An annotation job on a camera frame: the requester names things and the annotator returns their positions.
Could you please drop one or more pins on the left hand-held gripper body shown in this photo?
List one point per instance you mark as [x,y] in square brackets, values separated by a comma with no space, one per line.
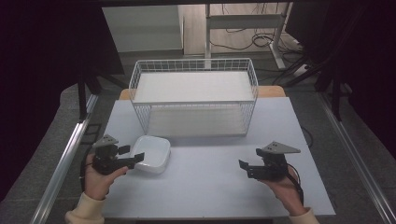
[104,161]

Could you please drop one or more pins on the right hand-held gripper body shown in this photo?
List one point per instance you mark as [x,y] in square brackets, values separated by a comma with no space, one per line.
[274,166]

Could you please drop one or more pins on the white square dish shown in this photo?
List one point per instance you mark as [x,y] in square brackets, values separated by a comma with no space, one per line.
[152,154]

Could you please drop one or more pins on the person's left hand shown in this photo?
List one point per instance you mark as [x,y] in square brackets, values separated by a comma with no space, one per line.
[98,183]

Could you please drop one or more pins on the person's right hand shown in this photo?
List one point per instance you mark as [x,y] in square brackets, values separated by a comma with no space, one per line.
[286,191]

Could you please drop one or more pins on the black metal stand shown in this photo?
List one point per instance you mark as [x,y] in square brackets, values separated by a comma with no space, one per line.
[82,99]
[336,99]

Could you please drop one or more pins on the white power strip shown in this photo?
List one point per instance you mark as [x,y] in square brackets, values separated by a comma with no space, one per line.
[301,70]

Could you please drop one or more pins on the black curtain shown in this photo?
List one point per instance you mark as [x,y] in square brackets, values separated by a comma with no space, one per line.
[40,62]
[358,62]

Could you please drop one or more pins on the black square bracket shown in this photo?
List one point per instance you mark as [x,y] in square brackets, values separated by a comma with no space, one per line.
[92,133]

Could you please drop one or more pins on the aluminium rail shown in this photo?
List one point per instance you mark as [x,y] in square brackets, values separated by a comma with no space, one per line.
[358,155]
[62,168]

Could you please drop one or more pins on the white desk frame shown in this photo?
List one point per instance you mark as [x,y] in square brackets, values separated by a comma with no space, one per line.
[246,21]

